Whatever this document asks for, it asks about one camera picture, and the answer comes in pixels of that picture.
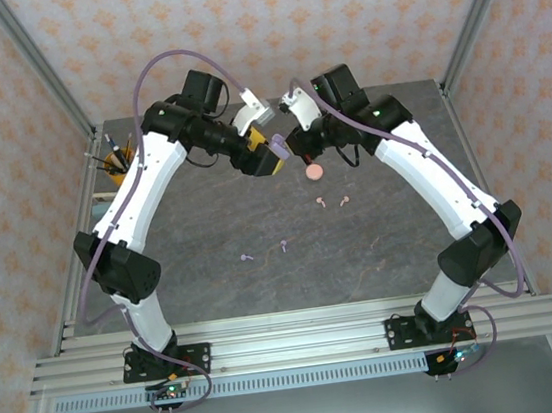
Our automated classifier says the purple earbud charging case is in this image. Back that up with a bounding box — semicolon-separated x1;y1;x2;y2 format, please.
266;131;294;164

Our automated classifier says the pink earbud charging case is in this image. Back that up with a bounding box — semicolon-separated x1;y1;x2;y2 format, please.
303;162;325;184

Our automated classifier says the silver tipped dark pen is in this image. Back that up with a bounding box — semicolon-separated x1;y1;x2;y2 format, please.
113;143;131;173

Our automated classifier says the black pen with white cap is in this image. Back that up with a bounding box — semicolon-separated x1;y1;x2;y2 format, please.
103;132;128;174

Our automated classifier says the orange pen cup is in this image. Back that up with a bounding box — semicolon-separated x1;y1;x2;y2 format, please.
101;147;142;189

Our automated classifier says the teal and beige stapler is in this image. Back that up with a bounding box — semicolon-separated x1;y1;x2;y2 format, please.
90;188;120;220

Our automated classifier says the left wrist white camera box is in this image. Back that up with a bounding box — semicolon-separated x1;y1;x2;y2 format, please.
228;84;279;137

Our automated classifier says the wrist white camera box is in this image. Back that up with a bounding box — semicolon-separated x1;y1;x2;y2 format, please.
275;85;324;135
228;84;279;137

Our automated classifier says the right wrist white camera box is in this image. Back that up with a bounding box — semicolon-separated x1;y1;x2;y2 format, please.
275;85;324;135

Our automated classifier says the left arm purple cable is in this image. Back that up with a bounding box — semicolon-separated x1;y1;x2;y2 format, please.
49;41;290;413

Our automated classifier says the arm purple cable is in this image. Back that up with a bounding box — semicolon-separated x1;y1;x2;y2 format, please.
288;52;537;393
49;41;290;413

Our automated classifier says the aluminium table side rail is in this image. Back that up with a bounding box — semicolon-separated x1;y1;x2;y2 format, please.
23;127;126;357
438;74;540;305

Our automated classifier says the aluminium table edge rail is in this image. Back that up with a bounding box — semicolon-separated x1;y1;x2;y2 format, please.
58;278;539;356

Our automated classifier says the aluminium frame post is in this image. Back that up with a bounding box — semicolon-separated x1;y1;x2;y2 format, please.
0;0;98;151
429;0;540;97

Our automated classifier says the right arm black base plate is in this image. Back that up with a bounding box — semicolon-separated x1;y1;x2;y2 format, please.
383;308;475;354

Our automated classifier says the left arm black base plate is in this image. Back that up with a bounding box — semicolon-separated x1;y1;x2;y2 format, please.
120;342;215;386

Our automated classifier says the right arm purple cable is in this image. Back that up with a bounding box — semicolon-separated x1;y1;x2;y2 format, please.
288;52;537;393

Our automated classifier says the grey slotted cable duct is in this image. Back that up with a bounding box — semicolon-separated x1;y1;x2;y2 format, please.
51;353;431;413

